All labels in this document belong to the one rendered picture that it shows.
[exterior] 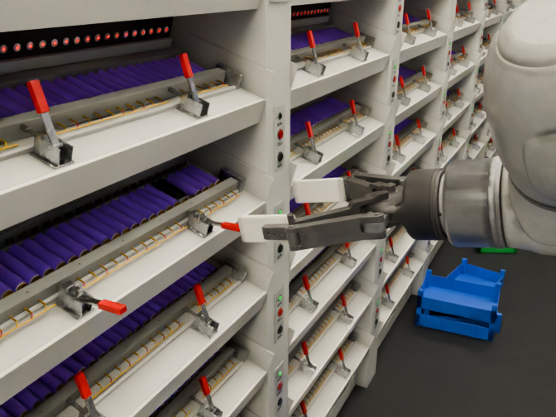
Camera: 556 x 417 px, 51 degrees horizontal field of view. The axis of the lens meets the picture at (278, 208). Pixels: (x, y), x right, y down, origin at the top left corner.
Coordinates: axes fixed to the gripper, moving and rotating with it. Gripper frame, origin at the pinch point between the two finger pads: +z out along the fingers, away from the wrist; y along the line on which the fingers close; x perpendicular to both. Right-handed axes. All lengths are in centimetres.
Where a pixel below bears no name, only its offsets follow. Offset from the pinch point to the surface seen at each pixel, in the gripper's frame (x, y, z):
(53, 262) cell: -2.6, -11.9, 27.7
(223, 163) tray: -0.8, 30.0, 28.2
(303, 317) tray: -45, 51, 30
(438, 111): -19, 170, 23
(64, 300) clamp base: -6.0, -15.3, 23.0
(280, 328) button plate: -38, 35, 26
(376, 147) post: -16, 100, 24
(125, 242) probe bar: -3.7, -2.2, 24.4
